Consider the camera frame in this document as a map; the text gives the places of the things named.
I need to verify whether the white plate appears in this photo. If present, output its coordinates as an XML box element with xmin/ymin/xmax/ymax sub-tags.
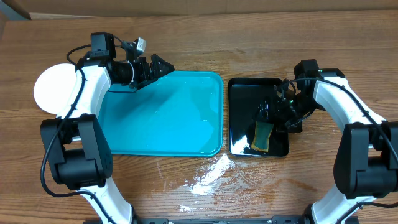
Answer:
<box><xmin>34</xmin><ymin>63</ymin><xmax>76</xmax><ymax>114</ymax></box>

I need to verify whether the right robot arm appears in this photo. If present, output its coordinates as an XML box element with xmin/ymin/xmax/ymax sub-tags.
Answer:
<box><xmin>251</xmin><ymin>59</ymin><xmax>397</xmax><ymax>223</ymax></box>

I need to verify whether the teal plastic tray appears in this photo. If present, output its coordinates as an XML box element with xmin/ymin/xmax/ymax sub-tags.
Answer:
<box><xmin>99</xmin><ymin>71</ymin><xmax>223</xmax><ymax>157</ymax></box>

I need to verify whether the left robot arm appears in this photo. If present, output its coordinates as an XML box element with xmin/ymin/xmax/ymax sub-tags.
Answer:
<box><xmin>40</xmin><ymin>32</ymin><xmax>175</xmax><ymax>223</ymax></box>

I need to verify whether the black rectangular tray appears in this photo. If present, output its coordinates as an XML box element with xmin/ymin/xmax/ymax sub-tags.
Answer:
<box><xmin>228</xmin><ymin>78</ymin><xmax>289</xmax><ymax>157</ymax></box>

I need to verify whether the yellow green sponge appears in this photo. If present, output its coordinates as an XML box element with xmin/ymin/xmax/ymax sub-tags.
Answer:
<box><xmin>251</xmin><ymin>121</ymin><xmax>274</xmax><ymax>152</ymax></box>

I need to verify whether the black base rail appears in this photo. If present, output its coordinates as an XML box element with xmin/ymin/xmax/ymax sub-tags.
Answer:
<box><xmin>133</xmin><ymin>215</ymin><xmax>309</xmax><ymax>224</ymax></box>

